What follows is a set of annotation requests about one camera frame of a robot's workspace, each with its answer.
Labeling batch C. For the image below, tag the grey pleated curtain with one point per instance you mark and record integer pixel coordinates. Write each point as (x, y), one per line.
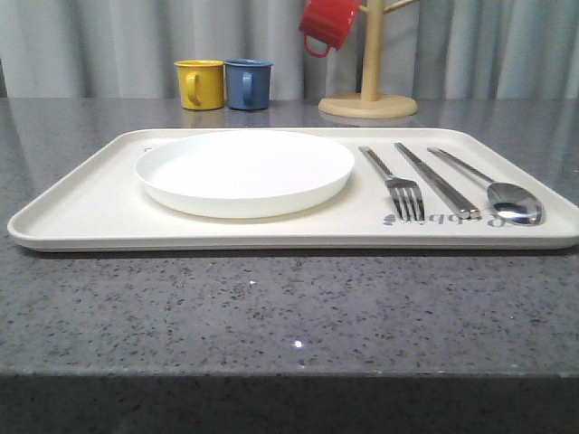
(431, 49)

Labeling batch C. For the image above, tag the wooden mug tree stand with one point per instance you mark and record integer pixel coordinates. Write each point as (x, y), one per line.
(370, 102)

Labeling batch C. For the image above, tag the silver metal fork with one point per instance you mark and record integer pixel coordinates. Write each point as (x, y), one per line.
(405, 194)

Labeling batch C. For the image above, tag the yellow enamel mug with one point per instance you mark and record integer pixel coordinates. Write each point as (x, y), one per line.
(201, 84)

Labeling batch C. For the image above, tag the white round plate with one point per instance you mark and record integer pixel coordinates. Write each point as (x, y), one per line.
(246, 173)

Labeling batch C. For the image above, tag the silver metal spoon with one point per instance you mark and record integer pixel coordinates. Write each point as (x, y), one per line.
(510, 202)

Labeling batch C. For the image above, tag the red enamel mug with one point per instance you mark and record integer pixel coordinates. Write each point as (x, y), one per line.
(327, 21)

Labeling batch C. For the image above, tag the cream rectangular serving tray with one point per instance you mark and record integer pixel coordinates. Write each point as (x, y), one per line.
(101, 206)

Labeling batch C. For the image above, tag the blue enamel mug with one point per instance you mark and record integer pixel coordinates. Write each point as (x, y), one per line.
(247, 83)

